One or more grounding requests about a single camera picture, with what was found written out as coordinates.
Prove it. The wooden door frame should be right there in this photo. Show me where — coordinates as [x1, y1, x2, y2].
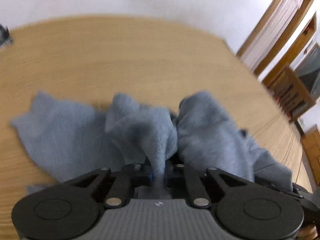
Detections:
[236, 0, 313, 76]

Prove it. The black white plaid shirt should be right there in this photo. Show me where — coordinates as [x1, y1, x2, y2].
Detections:
[0, 25, 13, 48]

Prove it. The grey hoodie red print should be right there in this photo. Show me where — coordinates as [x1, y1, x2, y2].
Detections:
[11, 91, 292, 198]

